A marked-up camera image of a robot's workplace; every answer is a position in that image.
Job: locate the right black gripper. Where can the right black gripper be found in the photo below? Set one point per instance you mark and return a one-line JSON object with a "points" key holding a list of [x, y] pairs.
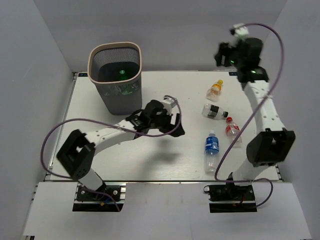
{"points": [[224, 48]]}

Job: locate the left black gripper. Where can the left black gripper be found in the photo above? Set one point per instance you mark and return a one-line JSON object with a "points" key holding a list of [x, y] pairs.
{"points": [[178, 131]]}

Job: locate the clear bottle black label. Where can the clear bottle black label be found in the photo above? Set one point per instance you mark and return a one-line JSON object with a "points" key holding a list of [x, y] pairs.
{"points": [[214, 112]]}

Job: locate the clear bottle red label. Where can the clear bottle red label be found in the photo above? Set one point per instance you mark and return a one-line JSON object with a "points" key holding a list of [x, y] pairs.
{"points": [[232, 130]]}

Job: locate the green plastic bottle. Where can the green plastic bottle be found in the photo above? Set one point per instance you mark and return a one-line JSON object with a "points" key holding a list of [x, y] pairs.
{"points": [[124, 75]]}

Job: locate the clear bottle orange blue label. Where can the clear bottle orange blue label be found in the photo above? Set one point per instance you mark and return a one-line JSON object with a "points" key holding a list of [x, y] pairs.
{"points": [[112, 91]]}

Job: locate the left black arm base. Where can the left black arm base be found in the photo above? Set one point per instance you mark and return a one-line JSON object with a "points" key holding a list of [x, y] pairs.
{"points": [[87, 201]]}

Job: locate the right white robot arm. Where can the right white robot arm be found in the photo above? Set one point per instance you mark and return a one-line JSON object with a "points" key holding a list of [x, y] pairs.
{"points": [[273, 141]]}

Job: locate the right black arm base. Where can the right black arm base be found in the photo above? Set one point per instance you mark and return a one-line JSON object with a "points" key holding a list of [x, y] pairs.
{"points": [[231, 198]]}

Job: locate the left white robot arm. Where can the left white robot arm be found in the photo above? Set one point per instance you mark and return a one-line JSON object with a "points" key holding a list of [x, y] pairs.
{"points": [[79, 149]]}

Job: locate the grey mesh waste bin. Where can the grey mesh waste bin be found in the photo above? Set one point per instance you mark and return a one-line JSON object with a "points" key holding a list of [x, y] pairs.
{"points": [[104, 64]]}

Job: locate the small bottle yellow cap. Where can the small bottle yellow cap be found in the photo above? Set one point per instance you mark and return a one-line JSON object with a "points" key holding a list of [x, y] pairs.
{"points": [[214, 92]]}

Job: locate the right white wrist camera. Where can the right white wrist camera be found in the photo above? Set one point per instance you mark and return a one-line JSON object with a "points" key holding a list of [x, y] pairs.
{"points": [[239, 31]]}

